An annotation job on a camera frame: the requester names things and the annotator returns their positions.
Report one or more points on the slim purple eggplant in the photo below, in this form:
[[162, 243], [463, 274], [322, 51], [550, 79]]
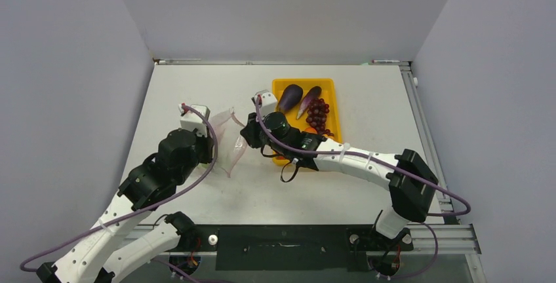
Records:
[[313, 94]]

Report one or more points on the yellow plastic tray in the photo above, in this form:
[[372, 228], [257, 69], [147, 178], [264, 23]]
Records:
[[329, 96]]

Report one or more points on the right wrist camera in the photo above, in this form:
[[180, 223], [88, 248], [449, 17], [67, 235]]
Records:
[[265, 101]]

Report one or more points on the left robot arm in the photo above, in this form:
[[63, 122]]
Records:
[[97, 256]]

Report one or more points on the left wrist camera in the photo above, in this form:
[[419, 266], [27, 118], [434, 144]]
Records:
[[192, 122]]

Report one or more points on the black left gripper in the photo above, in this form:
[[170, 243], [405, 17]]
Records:
[[208, 144]]

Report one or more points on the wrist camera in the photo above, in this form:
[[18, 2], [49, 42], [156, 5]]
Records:
[[192, 122], [265, 101]]

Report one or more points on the dark red grape bunch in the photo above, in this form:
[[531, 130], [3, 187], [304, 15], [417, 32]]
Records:
[[317, 114]]

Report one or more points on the dark purple round eggplant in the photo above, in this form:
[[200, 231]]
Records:
[[290, 97]]

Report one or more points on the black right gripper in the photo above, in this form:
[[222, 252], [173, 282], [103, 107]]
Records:
[[251, 131]]

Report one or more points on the clear zip top bag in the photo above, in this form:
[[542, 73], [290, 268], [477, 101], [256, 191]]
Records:
[[231, 145]]

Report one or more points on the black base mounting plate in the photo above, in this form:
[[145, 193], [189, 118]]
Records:
[[355, 248]]

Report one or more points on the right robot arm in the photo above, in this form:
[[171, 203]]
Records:
[[406, 176]]

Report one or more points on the marker pen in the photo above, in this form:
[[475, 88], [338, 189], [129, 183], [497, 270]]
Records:
[[385, 61]]

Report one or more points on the orange pumpkin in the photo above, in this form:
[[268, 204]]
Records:
[[311, 130]]

